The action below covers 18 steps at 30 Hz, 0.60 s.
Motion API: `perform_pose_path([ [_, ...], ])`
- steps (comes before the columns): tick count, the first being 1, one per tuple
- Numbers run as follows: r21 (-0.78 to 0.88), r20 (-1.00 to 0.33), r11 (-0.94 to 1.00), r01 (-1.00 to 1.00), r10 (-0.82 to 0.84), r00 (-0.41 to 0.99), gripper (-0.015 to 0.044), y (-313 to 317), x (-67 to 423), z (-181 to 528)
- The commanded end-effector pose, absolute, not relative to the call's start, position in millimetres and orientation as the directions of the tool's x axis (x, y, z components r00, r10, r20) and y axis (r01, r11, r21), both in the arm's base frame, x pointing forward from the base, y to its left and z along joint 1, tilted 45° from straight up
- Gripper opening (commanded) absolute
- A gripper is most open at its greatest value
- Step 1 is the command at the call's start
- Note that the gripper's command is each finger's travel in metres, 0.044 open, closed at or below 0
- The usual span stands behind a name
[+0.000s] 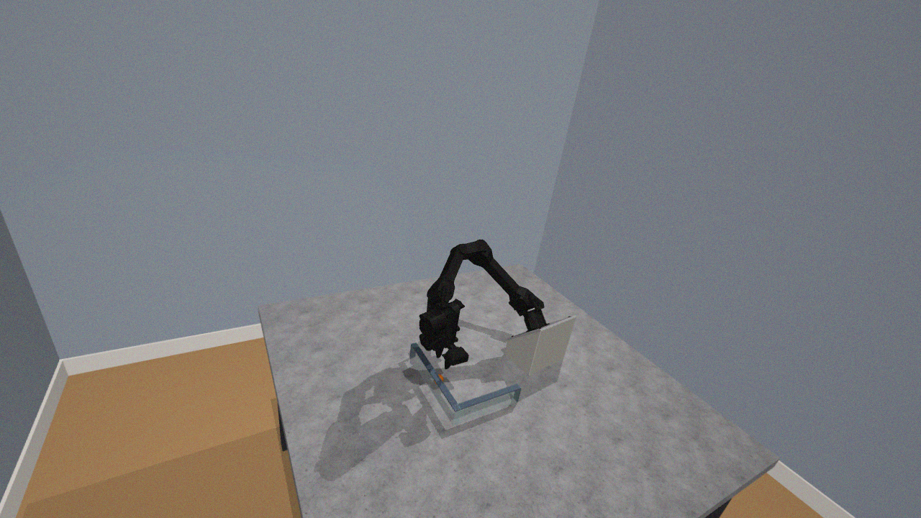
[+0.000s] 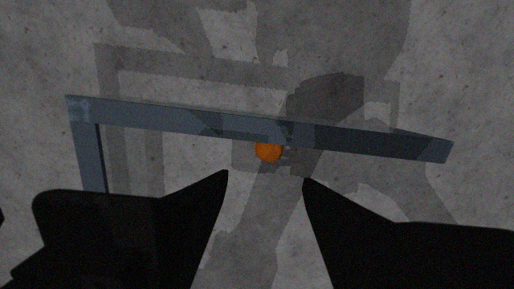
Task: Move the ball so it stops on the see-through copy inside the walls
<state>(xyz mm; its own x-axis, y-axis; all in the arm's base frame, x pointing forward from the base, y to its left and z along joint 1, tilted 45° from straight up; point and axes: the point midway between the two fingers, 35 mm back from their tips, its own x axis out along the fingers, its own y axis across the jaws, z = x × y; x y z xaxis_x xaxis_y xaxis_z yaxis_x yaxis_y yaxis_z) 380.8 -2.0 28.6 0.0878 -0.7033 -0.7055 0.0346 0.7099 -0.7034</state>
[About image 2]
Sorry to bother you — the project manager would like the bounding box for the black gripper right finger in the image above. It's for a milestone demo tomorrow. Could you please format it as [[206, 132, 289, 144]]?
[[302, 177, 514, 289]]

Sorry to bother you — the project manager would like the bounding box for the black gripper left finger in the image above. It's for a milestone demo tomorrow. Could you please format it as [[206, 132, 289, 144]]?
[[32, 169, 228, 289]]

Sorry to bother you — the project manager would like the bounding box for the clear blue-grey l-shaped low wall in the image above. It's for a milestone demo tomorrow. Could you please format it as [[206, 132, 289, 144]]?
[[65, 94, 455, 193]]

